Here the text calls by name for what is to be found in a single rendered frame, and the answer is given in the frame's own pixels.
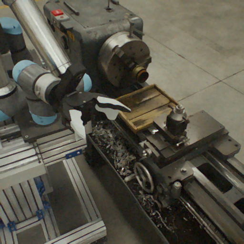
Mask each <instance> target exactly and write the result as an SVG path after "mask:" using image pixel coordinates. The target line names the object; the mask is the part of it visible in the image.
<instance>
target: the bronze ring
mask: <svg viewBox="0 0 244 244"><path fill-rule="evenodd" d="M131 73H132V78H134V79H135V80H136V81H138V82H139V83H143V82H145V81H147V79H148V77H149V73H148V72H147V71H146V69H145V68H144V66H143V65H137V66H136V67H135V68H134V69H133V70H131Z"/></svg>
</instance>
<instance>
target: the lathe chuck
mask: <svg viewBox="0 0 244 244"><path fill-rule="evenodd" d="M128 35H129V34H122V35H119V36H117V37H116V38H114V39H113V40H112V41H110V43H109V44H108V45H107V46H106V48H105V49H104V51H103V53H102V56H101V61H100V67H101V71H102V74H103V76H105V75H106V77H107V79H108V81H109V82H111V83H112V84H113V85H114V86H116V87H118V86H119V84H120V82H121V79H122V76H123V74H124V72H125V70H124V69H123V68H127V69H129V67H127V66H126V65H125V64H124V63H123V62H122V60H121V59H120V58H119V57H118V55H116V54H115V53H114V52H112V51H113V50H114V48H115V47H116V46H119V48H120V49H121V50H122V51H123V52H125V54H126V55H127V56H128V58H130V59H131V60H132V58H134V59H135V60H136V59H138V58H141V57H142V56H145V55H147V54H150V49H149V46H148V45H147V44H146V43H145V42H144V41H142V40H140V39H139V38H138V37H137V36H135V35H133V34H132V38H128V37H127V36H128ZM129 70H131V69H129ZM135 82H137V81H136V80H135V81H133V82H132V83H129V85H132V84H133V83H135ZM129 85H128V86H129Z"/></svg>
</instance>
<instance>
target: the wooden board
mask: <svg viewBox="0 0 244 244"><path fill-rule="evenodd" d="M154 88H156V89H154ZM148 90H149V91H148ZM154 90H155V91H154ZM142 92H143V93H142ZM137 94H138V96H137ZM148 94H149V95H148ZM131 97H132V98H131ZM135 98H136V99H135ZM158 99H159V100H158ZM114 100H116V101H119V102H120V103H121V104H125V106H127V107H129V109H130V110H131V113H128V112H122V111H120V110H119V113H118V115H119V117H120V118H121V119H122V120H123V121H124V122H125V123H126V124H127V125H128V127H129V128H130V129H131V130H132V131H133V132H134V133H135V134H137V133H140V132H142V131H145V130H147V129H149V128H152V127H153V119H154V118H155V117H157V116H160V115H162V114H168V115H169V114H170V112H171V111H172V109H171V108H168V104H173V105H174V106H176V105H179V104H180V103H178V102H177V101H175V99H174V98H173V97H172V96H170V95H168V94H167V92H166V91H164V90H163V89H162V88H160V86H159V85H157V84H156V83H154V84H151V85H148V86H147V87H145V88H141V89H138V90H136V91H133V92H132V93H128V94H126V95H123V96H121V97H118V98H115V99H114ZM124 100H125V101H124ZM134 101H135V102H134ZM129 102H130V105H128V103H129ZM136 102H137V103H136ZM132 105H133V106H132ZM173 105H172V107H174V106H173ZM161 106H162V107H161ZM165 107H167V108H165ZM163 108H164V109H163ZM174 108H176V107H174ZM137 111H138V112H137ZM123 114H124V115H123ZM141 115H142V116H141ZM129 119H130V121H129ZM141 123H142V124H141Z"/></svg>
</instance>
